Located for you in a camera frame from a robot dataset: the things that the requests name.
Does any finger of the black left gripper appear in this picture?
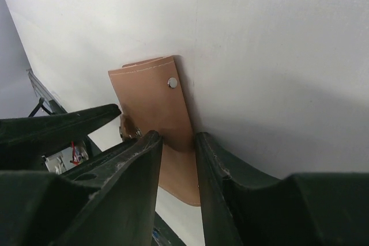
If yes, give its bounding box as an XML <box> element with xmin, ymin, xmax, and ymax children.
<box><xmin>1</xmin><ymin>104</ymin><xmax>121</xmax><ymax>168</ymax></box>

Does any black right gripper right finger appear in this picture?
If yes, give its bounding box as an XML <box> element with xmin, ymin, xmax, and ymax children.
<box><xmin>195</xmin><ymin>133</ymin><xmax>288</xmax><ymax>245</ymax></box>

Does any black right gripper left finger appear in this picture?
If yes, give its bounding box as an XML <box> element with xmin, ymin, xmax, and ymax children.
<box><xmin>54</xmin><ymin>131</ymin><xmax>163</xmax><ymax>245</ymax></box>

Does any tan leather card holder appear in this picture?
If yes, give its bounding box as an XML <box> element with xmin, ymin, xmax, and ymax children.
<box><xmin>108</xmin><ymin>56</ymin><xmax>201</xmax><ymax>206</ymax></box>

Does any aluminium table edge rail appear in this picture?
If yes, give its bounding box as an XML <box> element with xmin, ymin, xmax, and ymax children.
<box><xmin>27</xmin><ymin>69</ymin><xmax>67</xmax><ymax>116</ymax></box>

